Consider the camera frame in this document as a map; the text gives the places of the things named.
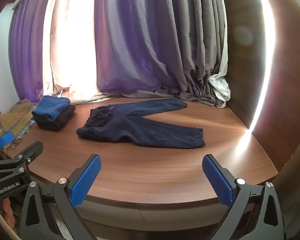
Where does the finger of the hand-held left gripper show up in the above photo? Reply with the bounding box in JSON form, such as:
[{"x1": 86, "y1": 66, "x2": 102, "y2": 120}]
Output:
[
  {"x1": 0, "y1": 132, "x2": 15, "y2": 161},
  {"x1": 14, "y1": 141, "x2": 44, "y2": 172}
]

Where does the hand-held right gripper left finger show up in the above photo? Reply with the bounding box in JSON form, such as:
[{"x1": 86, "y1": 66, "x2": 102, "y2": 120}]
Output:
[{"x1": 20, "y1": 154, "x2": 102, "y2": 240}]

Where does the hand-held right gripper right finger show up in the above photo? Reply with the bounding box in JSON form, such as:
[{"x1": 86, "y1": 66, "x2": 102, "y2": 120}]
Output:
[{"x1": 202, "y1": 154, "x2": 287, "y2": 240}]

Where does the dark navy sweatshirt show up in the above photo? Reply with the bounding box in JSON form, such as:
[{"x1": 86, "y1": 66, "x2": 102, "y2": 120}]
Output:
[{"x1": 76, "y1": 99, "x2": 206, "y2": 149}]

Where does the yellow plaid fringed blanket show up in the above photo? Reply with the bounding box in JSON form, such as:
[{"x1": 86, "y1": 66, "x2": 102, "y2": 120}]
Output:
[{"x1": 0, "y1": 99, "x2": 40, "y2": 153}]

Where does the folded black garment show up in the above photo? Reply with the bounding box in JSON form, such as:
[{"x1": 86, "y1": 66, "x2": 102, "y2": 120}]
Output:
[{"x1": 34, "y1": 104, "x2": 76, "y2": 132}]

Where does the folded blue garment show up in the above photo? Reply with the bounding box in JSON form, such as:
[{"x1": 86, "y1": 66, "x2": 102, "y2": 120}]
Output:
[{"x1": 32, "y1": 95, "x2": 71, "y2": 122}]

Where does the purple curtain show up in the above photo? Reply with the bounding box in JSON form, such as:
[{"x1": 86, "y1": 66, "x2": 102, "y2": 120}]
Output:
[
  {"x1": 94, "y1": 0, "x2": 187, "y2": 100},
  {"x1": 9, "y1": 0, "x2": 52, "y2": 103}
]

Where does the white cloth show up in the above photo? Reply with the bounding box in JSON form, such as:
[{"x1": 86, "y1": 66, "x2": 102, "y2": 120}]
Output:
[{"x1": 207, "y1": 52, "x2": 231, "y2": 103}]

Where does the white sheer curtain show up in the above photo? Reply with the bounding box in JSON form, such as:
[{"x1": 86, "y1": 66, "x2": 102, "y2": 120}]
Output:
[{"x1": 42, "y1": 0, "x2": 108, "y2": 105}]

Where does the grey curtain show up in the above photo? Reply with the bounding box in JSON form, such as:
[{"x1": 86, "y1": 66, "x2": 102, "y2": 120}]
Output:
[{"x1": 174, "y1": 0, "x2": 228, "y2": 108}]

